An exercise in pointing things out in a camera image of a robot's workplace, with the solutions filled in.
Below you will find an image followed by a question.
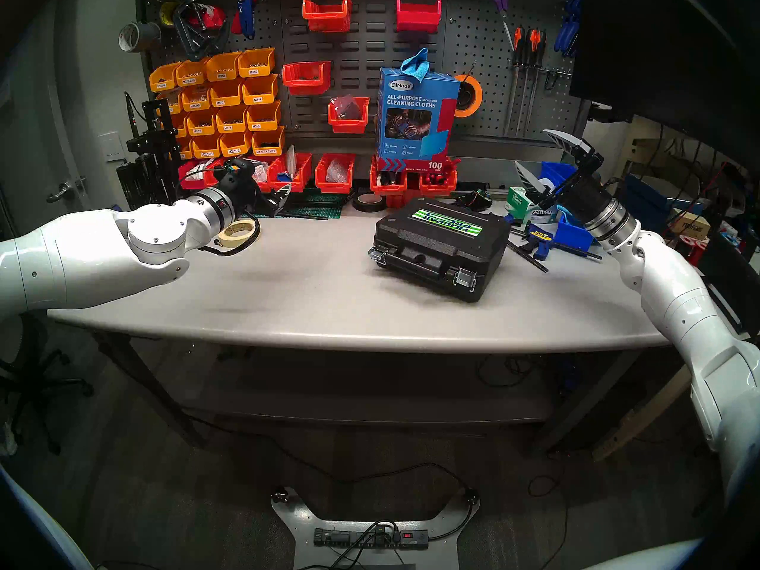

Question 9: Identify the cream masking tape roll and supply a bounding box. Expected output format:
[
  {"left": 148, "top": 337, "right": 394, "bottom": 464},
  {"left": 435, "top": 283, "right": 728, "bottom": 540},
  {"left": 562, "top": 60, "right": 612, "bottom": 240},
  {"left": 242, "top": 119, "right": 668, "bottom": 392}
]
[{"left": 217, "top": 220, "right": 257, "bottom": 249}]

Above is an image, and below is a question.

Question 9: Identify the black plastic tool box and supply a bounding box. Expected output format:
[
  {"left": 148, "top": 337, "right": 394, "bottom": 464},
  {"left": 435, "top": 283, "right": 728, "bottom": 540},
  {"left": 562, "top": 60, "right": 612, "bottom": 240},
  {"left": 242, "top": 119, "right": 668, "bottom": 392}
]
[{"left": 368, "top": 198, "right": 512, "bottom": 303}]

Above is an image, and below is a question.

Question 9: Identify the silver door lever handle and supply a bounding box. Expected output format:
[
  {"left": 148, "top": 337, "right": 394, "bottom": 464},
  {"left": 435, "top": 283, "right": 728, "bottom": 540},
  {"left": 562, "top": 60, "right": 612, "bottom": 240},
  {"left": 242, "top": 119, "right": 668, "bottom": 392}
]
[{"left": 46, "top": 177, "right": 88, "bottom": 204}]

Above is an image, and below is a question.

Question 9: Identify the blue spring clamp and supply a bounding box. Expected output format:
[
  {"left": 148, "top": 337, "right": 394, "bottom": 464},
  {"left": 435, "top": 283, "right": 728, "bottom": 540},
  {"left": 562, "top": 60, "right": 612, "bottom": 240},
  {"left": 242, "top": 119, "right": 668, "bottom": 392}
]
[{"left": 554, "top": 0, "right": 582, "bottom": 59}]

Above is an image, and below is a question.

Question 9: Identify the green cutting mat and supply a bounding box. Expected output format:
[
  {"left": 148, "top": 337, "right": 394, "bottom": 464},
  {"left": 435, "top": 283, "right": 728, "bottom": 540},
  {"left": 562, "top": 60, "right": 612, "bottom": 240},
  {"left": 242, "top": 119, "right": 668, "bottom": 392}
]
[{"left": 279, "top": 194, "right": 345, "bottom": 220}]

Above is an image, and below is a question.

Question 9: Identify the dark grey triangular frame tool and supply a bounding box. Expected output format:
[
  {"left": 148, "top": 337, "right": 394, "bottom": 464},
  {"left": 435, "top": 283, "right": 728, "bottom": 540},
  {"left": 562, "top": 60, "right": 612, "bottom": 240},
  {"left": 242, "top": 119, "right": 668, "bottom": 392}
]
[{"left": 172, "top": 0, "right": 232, "bottom": 62}]

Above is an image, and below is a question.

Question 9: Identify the grey duct tape roll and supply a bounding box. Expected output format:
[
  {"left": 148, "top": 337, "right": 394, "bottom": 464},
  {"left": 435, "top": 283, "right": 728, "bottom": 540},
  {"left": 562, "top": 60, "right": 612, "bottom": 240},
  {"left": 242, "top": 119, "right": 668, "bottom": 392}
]
[{"left": 118, "top": 21, "right": 162, "bottom": 53}]

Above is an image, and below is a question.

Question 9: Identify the blue cleaning cloths box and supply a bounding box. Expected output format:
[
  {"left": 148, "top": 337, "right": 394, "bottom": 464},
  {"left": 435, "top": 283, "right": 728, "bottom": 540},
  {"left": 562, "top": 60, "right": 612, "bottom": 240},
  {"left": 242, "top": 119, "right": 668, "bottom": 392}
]
[{"left": 375, "top": 67, "right": 461, "bottom": 173}]

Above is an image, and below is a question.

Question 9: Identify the red and black spool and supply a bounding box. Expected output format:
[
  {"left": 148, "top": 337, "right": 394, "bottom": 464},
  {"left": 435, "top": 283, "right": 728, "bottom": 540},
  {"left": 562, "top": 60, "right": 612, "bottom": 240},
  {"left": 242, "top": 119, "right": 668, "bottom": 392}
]
[{"left": 673, "top": 235, "right": 707, "bottom": 267}]

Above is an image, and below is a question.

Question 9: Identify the black power strip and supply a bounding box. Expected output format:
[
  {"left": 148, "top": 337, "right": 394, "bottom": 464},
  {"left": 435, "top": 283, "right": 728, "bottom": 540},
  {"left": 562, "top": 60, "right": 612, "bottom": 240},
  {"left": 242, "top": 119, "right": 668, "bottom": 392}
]
[{"left": 313, "top": 527, "right": 429, "bottom": 550}]

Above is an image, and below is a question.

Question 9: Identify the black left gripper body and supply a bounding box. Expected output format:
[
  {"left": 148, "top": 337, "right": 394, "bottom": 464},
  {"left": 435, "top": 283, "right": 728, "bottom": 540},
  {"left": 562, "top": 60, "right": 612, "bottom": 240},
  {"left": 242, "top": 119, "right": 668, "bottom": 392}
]
[{"left": 220, "top": 164, "right": 275, "bottom": 216}]

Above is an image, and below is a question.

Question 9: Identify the brown cardboard box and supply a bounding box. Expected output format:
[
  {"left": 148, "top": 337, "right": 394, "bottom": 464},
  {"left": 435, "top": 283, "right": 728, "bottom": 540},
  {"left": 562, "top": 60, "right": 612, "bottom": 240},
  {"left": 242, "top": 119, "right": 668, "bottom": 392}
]
[{"left": 670, "top": 210, "right": 712, "bottom": 241}]

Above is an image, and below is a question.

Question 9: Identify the orange tape roll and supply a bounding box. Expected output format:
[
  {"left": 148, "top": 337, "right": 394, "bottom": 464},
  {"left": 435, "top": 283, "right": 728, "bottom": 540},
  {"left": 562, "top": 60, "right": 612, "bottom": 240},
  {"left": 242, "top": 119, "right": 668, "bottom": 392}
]
[{"left": 454, "top": 74, "right": 483, "bottom": 119}]

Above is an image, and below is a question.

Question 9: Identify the orange black screwdriver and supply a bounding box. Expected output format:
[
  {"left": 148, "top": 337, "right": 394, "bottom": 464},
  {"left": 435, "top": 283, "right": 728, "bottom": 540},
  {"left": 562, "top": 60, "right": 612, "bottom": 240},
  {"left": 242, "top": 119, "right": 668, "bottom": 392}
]
[
  {"left": 525, "top": 30, "right": 547, "bottom": 121},
  {"left": 518, "top": 30, "right": 540, "bottom": 137},
  {"left": 505, "top": 27, "right": 524, "bottom": 137}
]

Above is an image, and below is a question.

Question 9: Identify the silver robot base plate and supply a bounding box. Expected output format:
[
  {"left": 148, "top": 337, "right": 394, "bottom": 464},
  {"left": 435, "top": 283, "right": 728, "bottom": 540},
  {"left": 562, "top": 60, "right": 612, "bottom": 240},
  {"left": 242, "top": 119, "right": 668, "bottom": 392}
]
[{"left": 270, "top": 486, "right": 482, "bottom": 570}]

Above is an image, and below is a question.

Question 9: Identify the blue bar clamp yellow label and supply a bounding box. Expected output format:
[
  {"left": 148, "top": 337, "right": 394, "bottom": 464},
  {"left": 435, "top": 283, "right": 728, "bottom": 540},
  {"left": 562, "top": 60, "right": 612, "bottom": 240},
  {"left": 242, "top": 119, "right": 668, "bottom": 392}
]
[{"left": 508, "top": 224, "right": 601, "bottom": 274}]

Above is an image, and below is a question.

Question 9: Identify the blue microfibre cloth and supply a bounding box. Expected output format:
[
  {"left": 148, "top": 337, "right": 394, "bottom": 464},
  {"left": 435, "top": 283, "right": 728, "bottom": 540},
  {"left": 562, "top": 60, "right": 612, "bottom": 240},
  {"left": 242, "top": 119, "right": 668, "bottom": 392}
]
[{"left": 399, "top": 48, "right": 429, "bottom": 83}]

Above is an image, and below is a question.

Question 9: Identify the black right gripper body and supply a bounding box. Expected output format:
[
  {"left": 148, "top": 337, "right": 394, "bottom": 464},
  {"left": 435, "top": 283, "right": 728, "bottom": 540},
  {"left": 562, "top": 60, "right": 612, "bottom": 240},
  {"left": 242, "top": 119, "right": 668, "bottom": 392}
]
[{"left": 536, "top": 157, "right": 615, "bottom": 225}]

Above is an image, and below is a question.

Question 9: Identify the blue handled hand tool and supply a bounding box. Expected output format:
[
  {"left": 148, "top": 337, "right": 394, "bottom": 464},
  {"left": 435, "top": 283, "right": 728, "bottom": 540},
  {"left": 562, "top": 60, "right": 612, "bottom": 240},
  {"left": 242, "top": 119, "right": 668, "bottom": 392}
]
[{"left": 232, "top": 0, "right": 265, "bottom": 41}]

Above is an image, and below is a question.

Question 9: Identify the dark metal workbench frame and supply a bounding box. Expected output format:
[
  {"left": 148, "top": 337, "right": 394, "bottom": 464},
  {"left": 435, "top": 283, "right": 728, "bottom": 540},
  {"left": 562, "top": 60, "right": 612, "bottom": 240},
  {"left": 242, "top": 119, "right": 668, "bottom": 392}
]
[{"left": 89, "top": 328, "right": 677, "bottom": 457}]

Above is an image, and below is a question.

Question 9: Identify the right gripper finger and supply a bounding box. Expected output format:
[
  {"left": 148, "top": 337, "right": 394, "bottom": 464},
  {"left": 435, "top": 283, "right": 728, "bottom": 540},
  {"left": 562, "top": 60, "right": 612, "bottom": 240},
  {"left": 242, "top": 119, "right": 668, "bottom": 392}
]
[
  {"left": 515, "top": 161, "right": 547, "bottom": 198},
  {"left": 541, "top": 129, "right": 594, "bottom": 167}
]

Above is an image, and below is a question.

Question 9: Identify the green tissue box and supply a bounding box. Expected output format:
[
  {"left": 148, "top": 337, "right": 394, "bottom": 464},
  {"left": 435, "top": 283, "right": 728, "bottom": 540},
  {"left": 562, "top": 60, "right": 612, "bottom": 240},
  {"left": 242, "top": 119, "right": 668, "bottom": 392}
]
[{"left": 506, "top": 186, "right": 556, "bottom": 225}]

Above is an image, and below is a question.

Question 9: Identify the blue plastic bin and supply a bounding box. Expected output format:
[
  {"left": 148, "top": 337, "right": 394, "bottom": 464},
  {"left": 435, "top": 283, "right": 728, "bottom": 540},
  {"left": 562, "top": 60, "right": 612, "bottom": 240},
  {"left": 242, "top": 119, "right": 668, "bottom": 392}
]
[{"left": 539, "top": 161, "right": 597, "bottom": 253}]

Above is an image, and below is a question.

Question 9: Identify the dark blue case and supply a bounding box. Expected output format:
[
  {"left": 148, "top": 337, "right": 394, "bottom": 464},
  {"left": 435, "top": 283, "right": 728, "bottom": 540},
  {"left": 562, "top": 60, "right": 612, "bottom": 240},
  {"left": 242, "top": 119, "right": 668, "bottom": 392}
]
[{"left": 617, "top": 174, "right": 677, "bottom": 231}]

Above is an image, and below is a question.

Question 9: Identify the black monitor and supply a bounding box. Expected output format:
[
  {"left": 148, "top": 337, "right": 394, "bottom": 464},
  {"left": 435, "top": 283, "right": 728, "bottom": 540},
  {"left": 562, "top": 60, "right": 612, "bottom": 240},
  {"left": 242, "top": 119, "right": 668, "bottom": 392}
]
[{"left": 569, "top": 0, "right": 760, "bottom": 173}]

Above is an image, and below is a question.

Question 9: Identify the wooden plank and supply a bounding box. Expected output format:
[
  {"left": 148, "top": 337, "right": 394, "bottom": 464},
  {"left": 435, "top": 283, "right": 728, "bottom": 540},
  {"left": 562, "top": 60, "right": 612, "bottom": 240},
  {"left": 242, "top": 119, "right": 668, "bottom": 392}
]
[{"left": 591, "top": 367, "right": 692, "bottom": 463}]

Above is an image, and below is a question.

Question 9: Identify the black office chair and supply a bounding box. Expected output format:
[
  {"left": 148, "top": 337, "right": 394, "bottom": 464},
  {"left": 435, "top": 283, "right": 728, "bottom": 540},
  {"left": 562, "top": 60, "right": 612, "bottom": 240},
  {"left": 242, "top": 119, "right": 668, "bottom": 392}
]
[{"left": 0, "top": 337, "right": 96, "bottom": 457}]

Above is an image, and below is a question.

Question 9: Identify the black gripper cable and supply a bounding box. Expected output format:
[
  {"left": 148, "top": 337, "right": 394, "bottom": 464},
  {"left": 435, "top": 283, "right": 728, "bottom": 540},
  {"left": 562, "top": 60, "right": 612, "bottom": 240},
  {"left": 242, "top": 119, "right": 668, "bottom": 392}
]
[{"left": 199, "top": 216, "right": 262, "bottom": 258}]

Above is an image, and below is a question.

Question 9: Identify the black metal stand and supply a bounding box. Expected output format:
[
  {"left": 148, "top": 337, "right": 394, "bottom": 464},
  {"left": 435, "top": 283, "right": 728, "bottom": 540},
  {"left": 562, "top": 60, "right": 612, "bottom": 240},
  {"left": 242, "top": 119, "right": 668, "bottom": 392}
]
[{"left": 116, "top": 91, "right": 194, "bottom": 210}]

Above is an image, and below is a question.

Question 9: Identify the black floor cable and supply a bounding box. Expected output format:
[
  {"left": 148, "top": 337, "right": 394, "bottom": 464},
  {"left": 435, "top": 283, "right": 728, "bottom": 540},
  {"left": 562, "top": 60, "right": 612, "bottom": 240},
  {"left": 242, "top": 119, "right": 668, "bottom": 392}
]
[{"left": 190, "top": 417, "right": 476, "bottom": 507}]

